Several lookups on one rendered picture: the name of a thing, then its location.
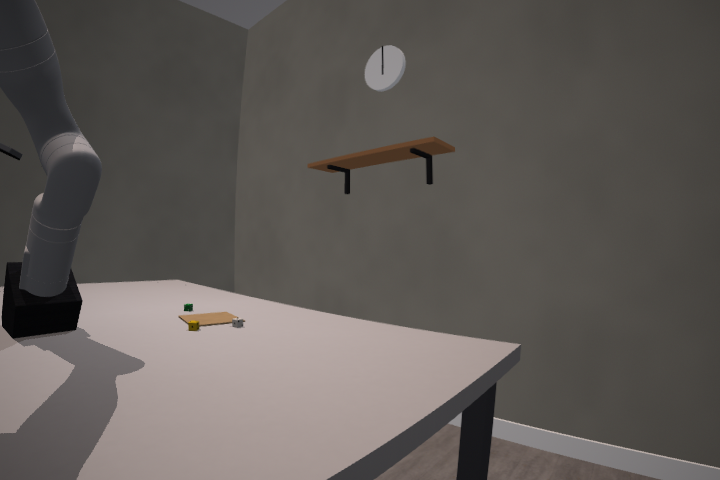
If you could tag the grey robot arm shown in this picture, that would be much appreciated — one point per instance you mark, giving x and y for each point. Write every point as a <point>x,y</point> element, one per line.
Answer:
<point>30,77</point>

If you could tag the tan square mat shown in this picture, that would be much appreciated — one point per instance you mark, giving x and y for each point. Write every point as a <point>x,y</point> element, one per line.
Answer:
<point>208,319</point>

